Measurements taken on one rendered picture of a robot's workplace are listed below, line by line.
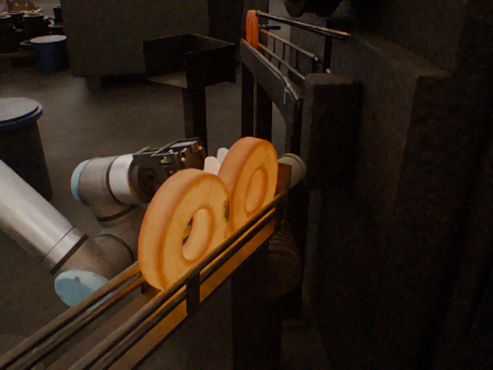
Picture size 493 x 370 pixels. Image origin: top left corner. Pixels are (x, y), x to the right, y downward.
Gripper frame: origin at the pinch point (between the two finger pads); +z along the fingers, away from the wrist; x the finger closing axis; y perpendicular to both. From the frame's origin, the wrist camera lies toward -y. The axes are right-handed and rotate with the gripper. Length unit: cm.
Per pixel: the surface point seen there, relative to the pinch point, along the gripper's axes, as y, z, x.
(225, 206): 0.6, 2.3, -9.2
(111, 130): -17, -178, 132
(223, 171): 4.4, 1.0, -5.6
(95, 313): -1.6, -2.9, -30.0
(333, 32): 15.2, 3.2, 41.1
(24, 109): 14, -135, 56
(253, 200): -3.8, -0.6, 1.6
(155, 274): -0.5, 1.1, -23.4
